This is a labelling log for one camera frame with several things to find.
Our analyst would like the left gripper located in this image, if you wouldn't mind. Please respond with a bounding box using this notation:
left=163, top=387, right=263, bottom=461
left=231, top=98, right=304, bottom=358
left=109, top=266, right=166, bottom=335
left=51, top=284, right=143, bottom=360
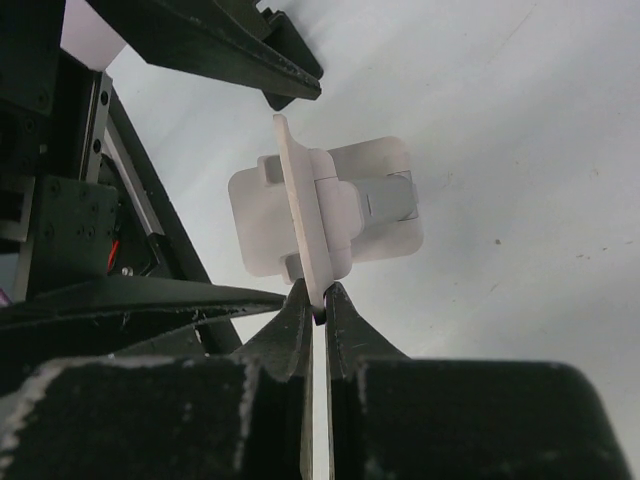
left=1, top=1, right=285, bottom=356

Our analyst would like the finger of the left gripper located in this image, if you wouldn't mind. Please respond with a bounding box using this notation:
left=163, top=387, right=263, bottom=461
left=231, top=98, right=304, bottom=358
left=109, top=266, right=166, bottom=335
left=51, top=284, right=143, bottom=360
left=89, top=0, right=322, bottom=110

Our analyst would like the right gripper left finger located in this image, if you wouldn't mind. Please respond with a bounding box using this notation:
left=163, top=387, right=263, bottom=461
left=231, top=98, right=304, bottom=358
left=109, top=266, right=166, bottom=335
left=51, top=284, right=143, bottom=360
left=1, top=281, right=313, bottom=479

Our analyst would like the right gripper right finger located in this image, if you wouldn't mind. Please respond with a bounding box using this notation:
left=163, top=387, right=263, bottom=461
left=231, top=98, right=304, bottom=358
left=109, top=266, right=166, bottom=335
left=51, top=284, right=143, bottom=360
left=325, top=284, right=632, bottom=479

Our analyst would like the white phone stand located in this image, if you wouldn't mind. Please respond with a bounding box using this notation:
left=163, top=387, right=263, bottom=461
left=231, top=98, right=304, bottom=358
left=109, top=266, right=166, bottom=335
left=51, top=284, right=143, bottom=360
left=228, top=114, right=424, bottom=309

